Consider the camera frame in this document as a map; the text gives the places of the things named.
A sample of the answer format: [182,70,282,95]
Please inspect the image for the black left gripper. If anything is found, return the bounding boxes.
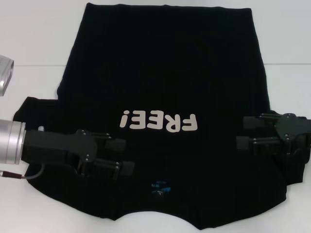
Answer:
[21,125,136,180]

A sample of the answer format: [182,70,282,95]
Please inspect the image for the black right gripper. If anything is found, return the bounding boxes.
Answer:
[236,112,311,156]

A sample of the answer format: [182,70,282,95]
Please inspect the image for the grey left arm cable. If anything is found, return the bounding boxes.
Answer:
[0,164,45,181]

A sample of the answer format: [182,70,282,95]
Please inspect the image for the black shirt with FREE print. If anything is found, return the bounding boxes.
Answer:
[13,2,311,218]

